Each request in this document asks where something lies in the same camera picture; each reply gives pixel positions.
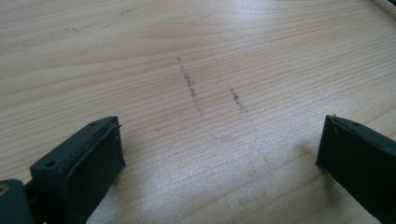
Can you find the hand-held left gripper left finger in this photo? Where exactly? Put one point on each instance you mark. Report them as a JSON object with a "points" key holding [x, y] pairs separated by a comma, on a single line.
{"points": [[84, 168]]}

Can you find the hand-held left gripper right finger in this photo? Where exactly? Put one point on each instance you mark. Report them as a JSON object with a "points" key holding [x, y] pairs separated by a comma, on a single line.
{"points": [[361, 161]]}

